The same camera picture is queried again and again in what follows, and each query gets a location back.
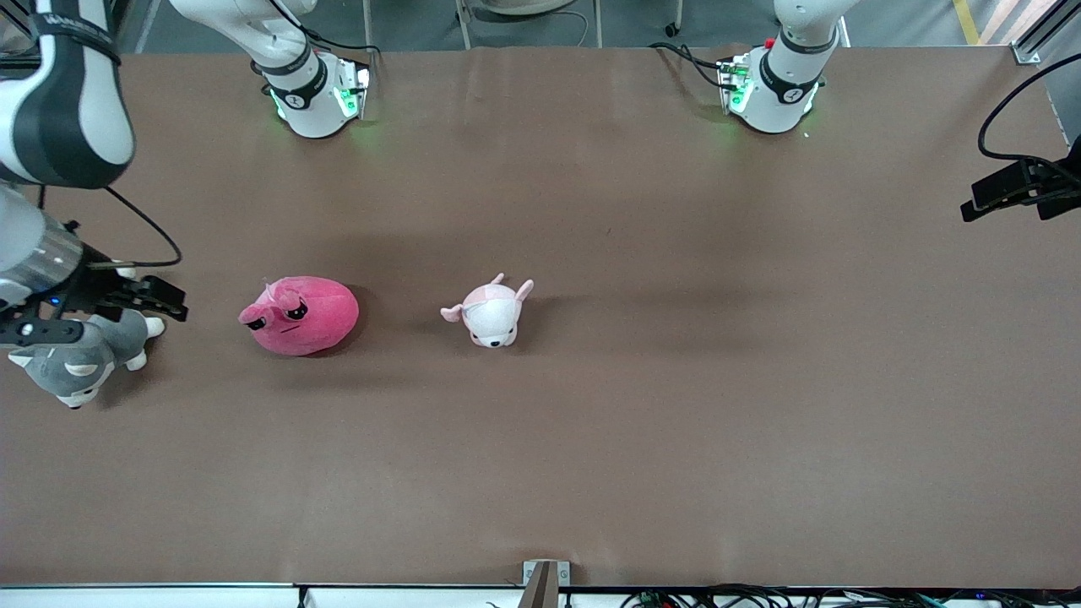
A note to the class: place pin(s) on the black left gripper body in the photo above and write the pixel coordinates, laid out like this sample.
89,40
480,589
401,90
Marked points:
1050,179

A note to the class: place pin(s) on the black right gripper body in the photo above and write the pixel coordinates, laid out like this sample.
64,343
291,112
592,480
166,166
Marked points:
91,290

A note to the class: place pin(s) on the round dark pink plush toy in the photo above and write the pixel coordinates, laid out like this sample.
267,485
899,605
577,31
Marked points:
304,321

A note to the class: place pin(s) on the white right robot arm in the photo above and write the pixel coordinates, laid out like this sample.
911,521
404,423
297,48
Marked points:
67,127

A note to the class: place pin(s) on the grey white husky plush toy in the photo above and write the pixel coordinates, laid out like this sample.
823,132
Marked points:
76,371

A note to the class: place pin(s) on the small pale pink plush toy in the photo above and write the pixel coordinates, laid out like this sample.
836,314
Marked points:
490,317

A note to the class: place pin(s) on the grey chair base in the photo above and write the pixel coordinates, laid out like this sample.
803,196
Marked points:
528,7

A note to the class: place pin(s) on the aluminium frame post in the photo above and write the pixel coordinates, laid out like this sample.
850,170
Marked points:
1043,34
17,25

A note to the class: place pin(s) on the grey metal table bracket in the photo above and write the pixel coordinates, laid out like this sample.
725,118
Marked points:
545,578

